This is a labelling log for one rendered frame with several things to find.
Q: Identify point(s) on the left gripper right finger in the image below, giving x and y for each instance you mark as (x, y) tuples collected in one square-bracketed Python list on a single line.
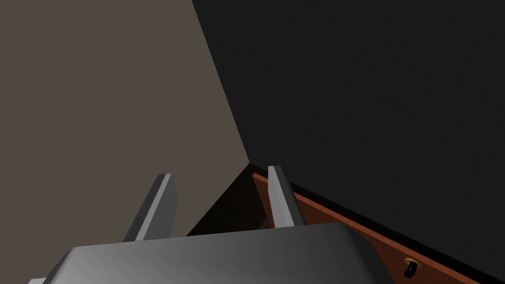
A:
[(283, 201)]

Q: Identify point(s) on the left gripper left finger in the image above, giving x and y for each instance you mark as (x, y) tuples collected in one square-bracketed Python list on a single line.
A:
[(156, 213)]

